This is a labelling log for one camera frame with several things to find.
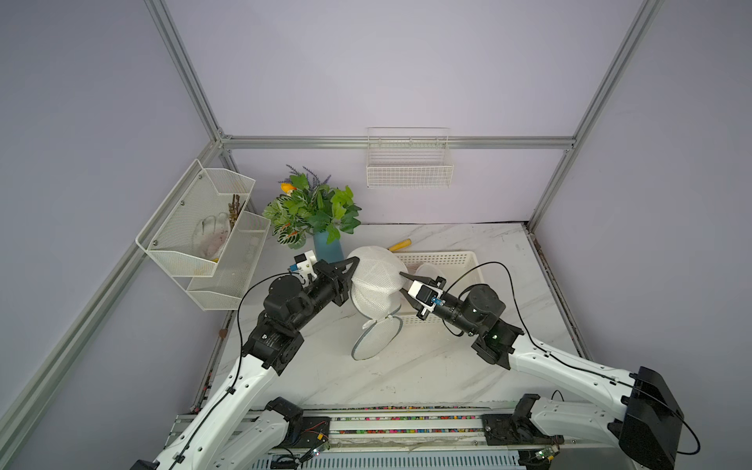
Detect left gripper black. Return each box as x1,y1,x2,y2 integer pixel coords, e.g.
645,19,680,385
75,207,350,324
291,257,358,334

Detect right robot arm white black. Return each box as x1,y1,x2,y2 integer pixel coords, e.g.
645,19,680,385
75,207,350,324
401,274,685,469

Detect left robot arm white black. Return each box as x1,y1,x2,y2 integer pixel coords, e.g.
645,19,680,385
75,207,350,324
133,257,360,469

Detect teal vase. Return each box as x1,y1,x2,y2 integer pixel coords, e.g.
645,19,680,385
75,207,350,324
313,231,345,264

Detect blue yellow garden fork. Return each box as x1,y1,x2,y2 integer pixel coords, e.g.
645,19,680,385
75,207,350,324
388,239,412,252

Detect white plastic basket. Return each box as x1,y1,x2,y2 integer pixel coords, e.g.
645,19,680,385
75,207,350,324
396,251,485,296

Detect artificial green plant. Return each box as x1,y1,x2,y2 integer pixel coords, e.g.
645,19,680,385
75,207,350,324
262,166,362,249

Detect clear glove in shelf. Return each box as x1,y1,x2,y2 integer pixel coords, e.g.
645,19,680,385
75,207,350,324
192,213,231,262

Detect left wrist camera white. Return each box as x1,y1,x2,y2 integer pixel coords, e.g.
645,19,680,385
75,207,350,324
289,250,317,285

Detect white wire wall basket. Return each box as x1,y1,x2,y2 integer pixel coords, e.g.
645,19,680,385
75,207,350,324
366,127,454,189

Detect white mesh wall shelf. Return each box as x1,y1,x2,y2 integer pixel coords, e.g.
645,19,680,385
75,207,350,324
135,161,270,311

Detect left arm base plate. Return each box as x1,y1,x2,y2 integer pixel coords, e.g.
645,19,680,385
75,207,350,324
281,416,331,450

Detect aluminium frame rail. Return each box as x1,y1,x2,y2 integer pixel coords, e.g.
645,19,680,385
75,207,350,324
222,136,576,150

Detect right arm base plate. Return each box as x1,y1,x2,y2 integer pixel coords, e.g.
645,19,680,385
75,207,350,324
481,413,565,446

